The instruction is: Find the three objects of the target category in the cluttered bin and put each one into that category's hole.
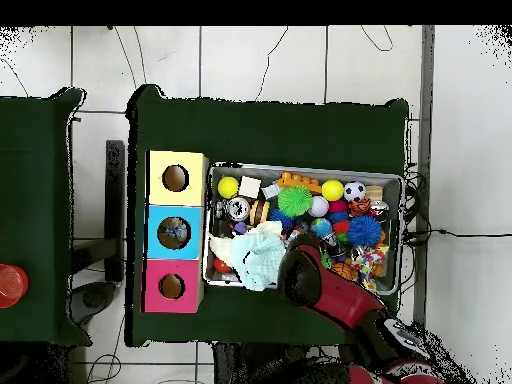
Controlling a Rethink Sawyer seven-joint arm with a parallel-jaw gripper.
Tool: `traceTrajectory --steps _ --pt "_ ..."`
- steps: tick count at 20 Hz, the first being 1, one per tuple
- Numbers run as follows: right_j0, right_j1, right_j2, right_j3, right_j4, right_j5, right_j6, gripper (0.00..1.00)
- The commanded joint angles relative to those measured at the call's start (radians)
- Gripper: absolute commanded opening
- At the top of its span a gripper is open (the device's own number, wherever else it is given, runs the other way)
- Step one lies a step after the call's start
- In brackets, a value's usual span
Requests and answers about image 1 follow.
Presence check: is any mint green muslin cloth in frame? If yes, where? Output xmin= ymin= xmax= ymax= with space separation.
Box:
xmin=230 ymin=230 xmax=288 ymax=293

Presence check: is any colourful polka-dot cloth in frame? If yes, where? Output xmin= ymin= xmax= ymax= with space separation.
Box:
xmin=351 ymin=243 xmax=392 ymax=293

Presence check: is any wooden box with three holes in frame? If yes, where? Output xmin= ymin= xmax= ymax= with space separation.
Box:
xmin=143 ymin=149 xmax=211 ymax=315

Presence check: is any clear mesh bin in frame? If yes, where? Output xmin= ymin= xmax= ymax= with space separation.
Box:
xmin=203 ymin=161 xmax=405 ymax=297

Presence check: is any yellow smiley ball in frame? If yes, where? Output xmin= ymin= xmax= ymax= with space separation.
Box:
xmin=217 ymin=176 xmax=241 ymax=200

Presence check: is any green spiky rubber ball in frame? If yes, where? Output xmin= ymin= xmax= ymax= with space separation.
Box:
xmin=277 ymin=187 xmax=314 ymax=218

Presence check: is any orange plastic toy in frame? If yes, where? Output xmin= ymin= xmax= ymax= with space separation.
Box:
xmin=278 ymin=171 xmax=323 ymax=196

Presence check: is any white baseball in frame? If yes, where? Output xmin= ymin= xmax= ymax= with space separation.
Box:
xmin=308 ymin=196 xmax=331 ymax=218

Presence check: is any plain yellow ball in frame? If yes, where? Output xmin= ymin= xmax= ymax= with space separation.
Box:
xmin=320 ymin=179 xmax=345 ymax=202

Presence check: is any black and white soccer ball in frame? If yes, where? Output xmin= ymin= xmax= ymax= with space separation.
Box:
xmin=342 ymin=180 xmax=366 ymax=203

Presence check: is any blue spiky rubber ball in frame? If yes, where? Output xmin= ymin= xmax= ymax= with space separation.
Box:
xmin=348 ymin=215 xmax=385 ymax=248

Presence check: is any black chair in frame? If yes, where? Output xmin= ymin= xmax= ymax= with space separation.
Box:
xmin=70 ymin=139 xmax=128 ymax=325

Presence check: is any green cloth side table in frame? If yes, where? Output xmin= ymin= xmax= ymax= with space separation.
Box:
xmin=0 ymin=87 xmax=88 ymax=345

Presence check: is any red plastic cup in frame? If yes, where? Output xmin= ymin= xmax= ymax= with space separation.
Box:
xmin=0 ymin=263 xmax=30 ymax=309

